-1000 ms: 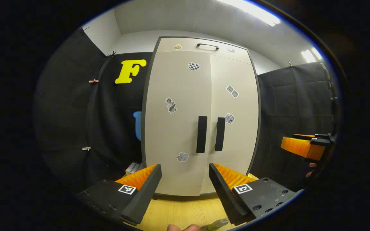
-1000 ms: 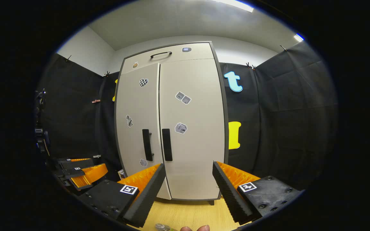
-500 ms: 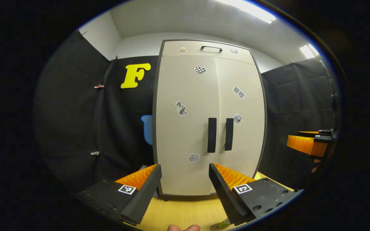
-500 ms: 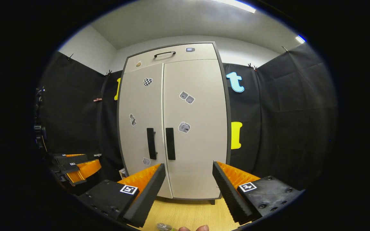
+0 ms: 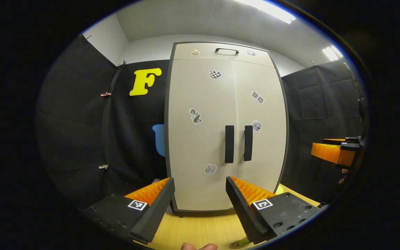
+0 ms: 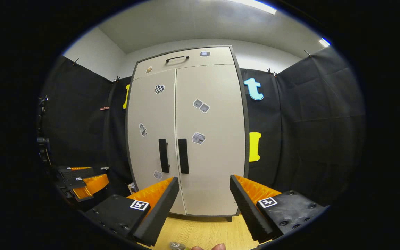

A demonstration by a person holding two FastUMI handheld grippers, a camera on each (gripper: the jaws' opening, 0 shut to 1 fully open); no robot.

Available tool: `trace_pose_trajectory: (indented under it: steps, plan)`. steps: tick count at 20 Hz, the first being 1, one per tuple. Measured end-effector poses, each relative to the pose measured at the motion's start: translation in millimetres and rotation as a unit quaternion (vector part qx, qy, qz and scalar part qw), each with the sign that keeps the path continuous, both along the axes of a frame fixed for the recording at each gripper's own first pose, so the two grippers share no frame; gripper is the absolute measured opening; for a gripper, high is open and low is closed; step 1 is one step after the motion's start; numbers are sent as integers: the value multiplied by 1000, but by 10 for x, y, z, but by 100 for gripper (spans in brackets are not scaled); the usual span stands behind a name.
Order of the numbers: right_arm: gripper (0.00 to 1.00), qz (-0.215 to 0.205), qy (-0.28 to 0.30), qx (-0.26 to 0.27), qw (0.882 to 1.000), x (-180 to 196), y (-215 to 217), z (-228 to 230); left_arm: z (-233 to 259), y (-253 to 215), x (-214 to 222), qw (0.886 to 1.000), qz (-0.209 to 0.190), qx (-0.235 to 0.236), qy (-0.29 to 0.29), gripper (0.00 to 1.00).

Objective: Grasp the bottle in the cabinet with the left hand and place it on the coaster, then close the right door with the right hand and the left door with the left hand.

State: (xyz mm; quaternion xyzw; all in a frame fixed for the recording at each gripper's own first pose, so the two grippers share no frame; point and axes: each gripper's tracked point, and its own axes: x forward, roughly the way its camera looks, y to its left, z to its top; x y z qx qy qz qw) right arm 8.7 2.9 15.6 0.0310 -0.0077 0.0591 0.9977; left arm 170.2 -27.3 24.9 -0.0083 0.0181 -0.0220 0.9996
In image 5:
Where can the grey white cabinet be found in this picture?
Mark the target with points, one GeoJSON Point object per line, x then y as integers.
{"type": "Point", "coordinates": [200, 212]}

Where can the long ceiling light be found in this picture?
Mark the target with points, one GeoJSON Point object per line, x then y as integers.
{"type": "Point", "coordinates": [266, 8]}

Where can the white cabinet drawer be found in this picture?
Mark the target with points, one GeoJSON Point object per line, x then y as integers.
{"type": "Point", "coordinates": [227, 59]}

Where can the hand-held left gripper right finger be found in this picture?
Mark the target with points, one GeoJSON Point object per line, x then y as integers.
{"type": "Point", "coordinates": [241, 211]}

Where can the silver clip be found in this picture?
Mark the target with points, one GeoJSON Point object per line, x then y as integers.
{"type": "Point", "coordinates": [103, 167]}

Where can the small ceiling light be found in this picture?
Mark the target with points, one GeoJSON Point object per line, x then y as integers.
{"type": "Point", "coordinates": [332, 53]}

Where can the pink clip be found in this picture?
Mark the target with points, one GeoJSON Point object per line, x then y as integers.
{"type": "Point", "coordinates": [105, 94]}

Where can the white cabinet door checkered sticker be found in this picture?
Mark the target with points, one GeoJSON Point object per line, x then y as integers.
{"type": "Point", "coordinates": [193, 149]}

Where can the brown cork coaster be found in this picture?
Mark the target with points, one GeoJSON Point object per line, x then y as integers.
{"type": "Point", "coordinates": [234, 246]}

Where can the white cabinet door square stickers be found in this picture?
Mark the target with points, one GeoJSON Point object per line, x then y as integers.
{"type": "Point", "coordinates": [266, 156]}

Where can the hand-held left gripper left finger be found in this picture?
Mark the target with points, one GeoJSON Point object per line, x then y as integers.
{"type": "Point", "coordinates": [158, 211]}

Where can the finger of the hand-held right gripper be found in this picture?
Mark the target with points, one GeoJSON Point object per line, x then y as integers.
{"type": "Point", "coordinates": [328, 152]}
{"type": "Point", "coordinates": [342, 139]}

